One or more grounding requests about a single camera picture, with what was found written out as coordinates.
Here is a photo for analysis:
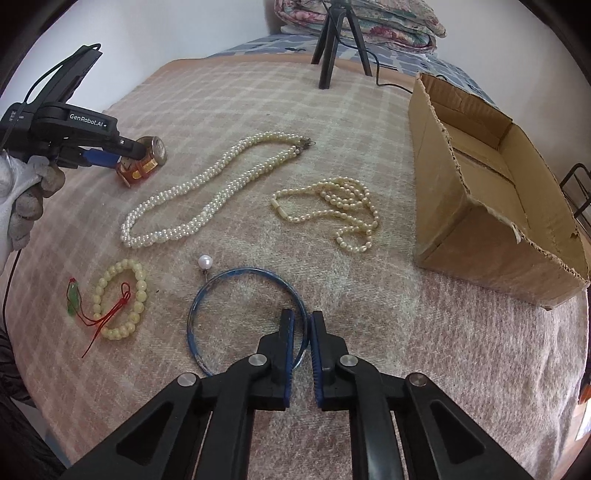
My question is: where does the thin cream pearl necklace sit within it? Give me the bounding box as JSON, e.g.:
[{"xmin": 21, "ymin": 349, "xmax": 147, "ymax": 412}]
[{"xmin": 269, "ymin": 176, "xmax": 382, "ymax": 254}]

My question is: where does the folded floral quilt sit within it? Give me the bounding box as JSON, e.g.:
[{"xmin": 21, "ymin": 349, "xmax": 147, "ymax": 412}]
[{"xmin": 273, "ymin": 0, "xmax": 447, "ymax": 53}]

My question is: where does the black power cable with remote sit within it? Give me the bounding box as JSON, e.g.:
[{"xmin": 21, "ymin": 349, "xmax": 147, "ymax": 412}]
[{"xmin": 368, "ymin": 45, "xmax": 459, "ymax": 93}]

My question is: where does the white pearl earring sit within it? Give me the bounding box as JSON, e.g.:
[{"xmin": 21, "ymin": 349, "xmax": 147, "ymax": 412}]
[{"xmin": 197, "ymin": 254, "xmax": 213, "ymax": 277}]

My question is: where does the black tripod stand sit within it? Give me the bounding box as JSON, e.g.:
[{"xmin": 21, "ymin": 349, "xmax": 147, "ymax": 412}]
[{"xmin": 311, "ymin": 1, "xmax": 373, "ymax": 90}]

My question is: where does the white gloved left hand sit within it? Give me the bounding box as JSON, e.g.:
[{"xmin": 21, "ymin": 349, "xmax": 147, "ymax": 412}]
[{"xmin": 1, "ymin": 150, "xmax": 65, "ymax": 271}]

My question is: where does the black clothes rack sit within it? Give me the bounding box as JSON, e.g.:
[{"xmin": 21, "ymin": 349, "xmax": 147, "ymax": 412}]
[{"xmin": 560, "ymin": 162, "xmax": 591, "ymax": 237}]

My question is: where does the twisted white pearl necklace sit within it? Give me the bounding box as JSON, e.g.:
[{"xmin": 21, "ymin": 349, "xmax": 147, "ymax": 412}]
[{"xmin": 119, "ymin": 131, "xmax": 318, "ymax": 250}]

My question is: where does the brown cardboard box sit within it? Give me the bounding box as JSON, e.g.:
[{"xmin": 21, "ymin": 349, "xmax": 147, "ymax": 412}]
[{"xmin": 409, "ymin": 73, "xmax": 590, "ymax": 310}]

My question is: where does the blue metal bangle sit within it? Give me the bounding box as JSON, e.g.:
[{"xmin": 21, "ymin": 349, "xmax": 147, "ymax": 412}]
[{"xmin": 185, "ymin": 266, "xmax": 310, "ymax": 377}]

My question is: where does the blue patterned bed sheet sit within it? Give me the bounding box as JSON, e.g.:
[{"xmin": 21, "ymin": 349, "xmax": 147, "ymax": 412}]
[{"xmin": 211, "ymin": 34, "xmax": 495, "ymax": 105}]

